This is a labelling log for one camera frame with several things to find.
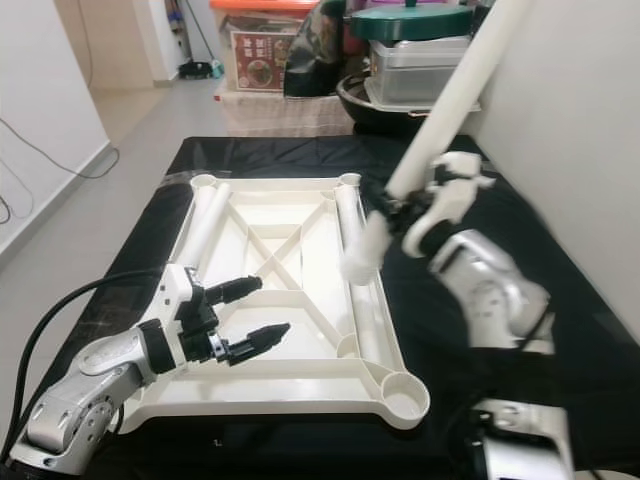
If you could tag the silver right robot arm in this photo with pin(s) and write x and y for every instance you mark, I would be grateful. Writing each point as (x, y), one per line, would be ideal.
(490, 280)

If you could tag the clear storage box orange lid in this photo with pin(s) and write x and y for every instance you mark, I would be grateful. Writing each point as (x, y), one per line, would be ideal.
(260, 60)

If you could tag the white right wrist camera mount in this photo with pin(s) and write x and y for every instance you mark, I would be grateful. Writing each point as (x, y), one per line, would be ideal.
(455, 195)

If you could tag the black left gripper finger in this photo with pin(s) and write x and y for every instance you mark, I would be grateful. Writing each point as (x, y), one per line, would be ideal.
(232, 289)
(255, 343)

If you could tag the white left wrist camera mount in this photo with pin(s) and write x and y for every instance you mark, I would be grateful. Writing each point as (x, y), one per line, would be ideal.
(182, 295)

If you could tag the clear adhesive tape strip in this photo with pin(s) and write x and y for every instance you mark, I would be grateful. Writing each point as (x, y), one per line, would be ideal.
(180, 180)

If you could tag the black bag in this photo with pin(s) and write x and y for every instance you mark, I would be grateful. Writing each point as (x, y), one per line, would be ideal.
(315, 55)

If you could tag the green mop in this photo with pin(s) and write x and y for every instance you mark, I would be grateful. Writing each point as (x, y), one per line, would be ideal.
(208, 72)

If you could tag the white plastic children table top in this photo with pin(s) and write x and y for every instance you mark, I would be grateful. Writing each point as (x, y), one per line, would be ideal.
(290, 215)

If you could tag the black wok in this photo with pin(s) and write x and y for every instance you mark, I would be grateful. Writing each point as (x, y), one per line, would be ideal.
(355, 105)

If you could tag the beige patterned storage box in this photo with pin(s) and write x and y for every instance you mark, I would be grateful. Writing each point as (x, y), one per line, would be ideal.
(280, 115)

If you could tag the dark green pot lid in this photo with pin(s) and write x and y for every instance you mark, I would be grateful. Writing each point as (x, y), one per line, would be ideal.
(405, 22)

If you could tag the clear plastic container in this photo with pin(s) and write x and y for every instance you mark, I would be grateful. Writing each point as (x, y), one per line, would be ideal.
(410, 75)

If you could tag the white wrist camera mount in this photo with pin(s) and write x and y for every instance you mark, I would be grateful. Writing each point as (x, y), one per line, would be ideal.
(182, 295)
(455, 195)

